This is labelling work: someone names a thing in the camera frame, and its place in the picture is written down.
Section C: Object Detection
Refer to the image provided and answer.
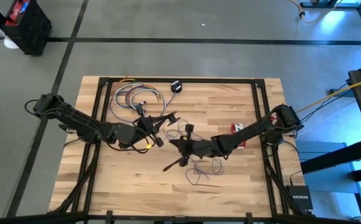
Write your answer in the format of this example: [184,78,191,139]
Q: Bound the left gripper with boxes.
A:
[130,105,174,147]

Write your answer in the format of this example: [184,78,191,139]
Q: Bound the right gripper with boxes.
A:
[163,124,218,172]

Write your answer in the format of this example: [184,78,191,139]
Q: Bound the long blue cord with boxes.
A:
[163,118,225,187]
[108,82,178,124]

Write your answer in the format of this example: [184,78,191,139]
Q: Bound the red tape dispenser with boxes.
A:
[230,122,247,149]

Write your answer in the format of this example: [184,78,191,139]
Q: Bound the grey floor platform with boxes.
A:
[295,141,361,220]

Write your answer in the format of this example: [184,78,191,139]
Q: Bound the black bin red contents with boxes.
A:
[2,0,52,56]

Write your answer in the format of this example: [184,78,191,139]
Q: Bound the white round object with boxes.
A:
[3,36,20,50]

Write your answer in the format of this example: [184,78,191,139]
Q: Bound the black stand base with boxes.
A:
[299,0,361,10]

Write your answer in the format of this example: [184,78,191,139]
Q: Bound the purple thin wire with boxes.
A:
[126,86,148,108]

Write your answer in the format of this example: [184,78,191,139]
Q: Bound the white thin wire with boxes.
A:
[112,82,147,108]

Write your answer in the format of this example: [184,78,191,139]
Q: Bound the orange thin wire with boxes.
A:
[111,75,162,103]

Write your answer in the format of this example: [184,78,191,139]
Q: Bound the black Netgear network switch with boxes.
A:
[285,185,314,214]

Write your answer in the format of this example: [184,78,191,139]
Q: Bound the black floor cables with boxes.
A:
[298,62,361,127]

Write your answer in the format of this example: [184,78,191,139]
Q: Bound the yellow cable black plug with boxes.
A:
[289,0,345,24]

